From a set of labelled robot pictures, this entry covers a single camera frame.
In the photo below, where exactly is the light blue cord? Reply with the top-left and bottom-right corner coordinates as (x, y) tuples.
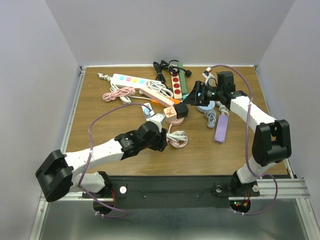
(204, 109), (217, 129)

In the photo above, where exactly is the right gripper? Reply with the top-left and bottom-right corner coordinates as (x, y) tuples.
(182, 80), (224, 107)

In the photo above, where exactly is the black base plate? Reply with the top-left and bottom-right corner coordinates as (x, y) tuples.
(99, 175), (261, 210)

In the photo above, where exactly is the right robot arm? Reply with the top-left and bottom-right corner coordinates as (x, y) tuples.
(183, 68), (292, 197)

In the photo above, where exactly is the green power strip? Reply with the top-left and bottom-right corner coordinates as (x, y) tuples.
(177, 61), (188, 95)

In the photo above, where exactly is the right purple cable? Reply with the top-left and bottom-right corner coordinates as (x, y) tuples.
(211, 64), (278, 216)

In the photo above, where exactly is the pink cord loop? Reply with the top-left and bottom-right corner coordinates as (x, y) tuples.
(167, 123), (189, 149)

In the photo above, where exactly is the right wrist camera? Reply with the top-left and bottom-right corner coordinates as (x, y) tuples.
(202, 67), (217, 87)

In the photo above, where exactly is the black cube socket adapter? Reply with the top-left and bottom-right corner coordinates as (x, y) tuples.
(173, 102), (189, 119)

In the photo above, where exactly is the black cord bundle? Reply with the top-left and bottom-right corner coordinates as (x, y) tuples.
(152, 59), (194, 84)

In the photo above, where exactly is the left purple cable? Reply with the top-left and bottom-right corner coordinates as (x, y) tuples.
(77, 103), (153, 219)

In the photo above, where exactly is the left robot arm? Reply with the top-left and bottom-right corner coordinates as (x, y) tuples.
(35, 121), (167, 202)

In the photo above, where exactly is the pink round socket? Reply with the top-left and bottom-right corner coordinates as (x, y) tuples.
(166, 118), (184, 126)

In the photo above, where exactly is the blue round socket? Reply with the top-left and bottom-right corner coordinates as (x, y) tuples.
(196, 101), (216, 113)

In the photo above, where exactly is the orange power strip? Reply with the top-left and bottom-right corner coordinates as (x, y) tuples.
(151, 98), (181, 106)

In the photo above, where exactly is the blue plug adapter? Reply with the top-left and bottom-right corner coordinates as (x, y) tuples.
(142, 106), (150, 116)

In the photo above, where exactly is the small white power strip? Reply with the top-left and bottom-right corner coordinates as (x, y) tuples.
(141, 102), (156, 121)

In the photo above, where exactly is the beige red power strip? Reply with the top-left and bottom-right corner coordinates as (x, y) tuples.
(168, 64), (183, 101)

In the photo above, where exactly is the teal power strip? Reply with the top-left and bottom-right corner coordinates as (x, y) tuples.
(182, 93), (189, 101)

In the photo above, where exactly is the pink power strip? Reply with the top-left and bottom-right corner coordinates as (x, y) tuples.
(140, 87), (171, 107)

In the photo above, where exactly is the white colourful power strip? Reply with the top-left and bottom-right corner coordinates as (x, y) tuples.
(109, 73), (152, 89)

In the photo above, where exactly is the purple cable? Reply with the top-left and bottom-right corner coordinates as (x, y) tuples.
(77, 103), (153, 219)
(211, 64), (278, 216)

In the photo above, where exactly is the white cord bundle centre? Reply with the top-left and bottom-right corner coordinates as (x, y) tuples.
(144, 79), (174, 100)

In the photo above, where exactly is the purple power strip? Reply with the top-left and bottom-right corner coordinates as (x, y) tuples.
(214, 114), (229, 144)

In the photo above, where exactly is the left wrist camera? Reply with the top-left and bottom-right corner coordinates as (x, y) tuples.
(147, 113), (166, 131)

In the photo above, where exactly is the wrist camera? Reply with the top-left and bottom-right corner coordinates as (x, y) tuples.
(202, 67), (217, 87)
(147, 113), (166, 131)

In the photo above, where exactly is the pink cube adapter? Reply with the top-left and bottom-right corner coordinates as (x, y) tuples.
(163, 106), (177, 123)

